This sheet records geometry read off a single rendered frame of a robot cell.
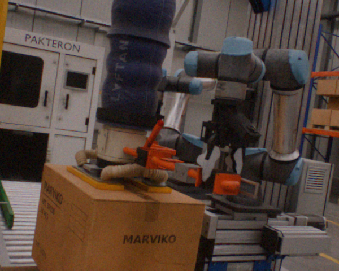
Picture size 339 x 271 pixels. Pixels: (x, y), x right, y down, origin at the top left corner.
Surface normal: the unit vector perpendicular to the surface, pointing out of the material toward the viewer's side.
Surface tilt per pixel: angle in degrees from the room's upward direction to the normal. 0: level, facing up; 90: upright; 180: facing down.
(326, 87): 90
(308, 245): 90
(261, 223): 90
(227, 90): 91
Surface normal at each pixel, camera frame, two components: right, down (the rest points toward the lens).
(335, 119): -0.91, -0.07
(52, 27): 0.43, 0.11
